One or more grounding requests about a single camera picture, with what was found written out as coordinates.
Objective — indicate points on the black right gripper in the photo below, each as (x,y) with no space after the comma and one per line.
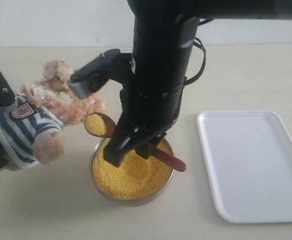
(151,98)

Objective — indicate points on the dark wooden spoon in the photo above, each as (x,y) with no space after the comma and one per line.
(102,126)

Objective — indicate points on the teddy bear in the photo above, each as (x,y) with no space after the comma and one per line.
(32,133)

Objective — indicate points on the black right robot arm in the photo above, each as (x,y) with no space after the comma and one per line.
(166,29)

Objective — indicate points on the yellow millet grains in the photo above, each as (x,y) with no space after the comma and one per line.
(136,180)

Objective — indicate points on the metal bowl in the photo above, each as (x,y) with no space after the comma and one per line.
(133,195)

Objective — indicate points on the white plastic tray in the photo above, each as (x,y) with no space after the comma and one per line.
(248,160)

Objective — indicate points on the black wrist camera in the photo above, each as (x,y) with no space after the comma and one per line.
(111,64)

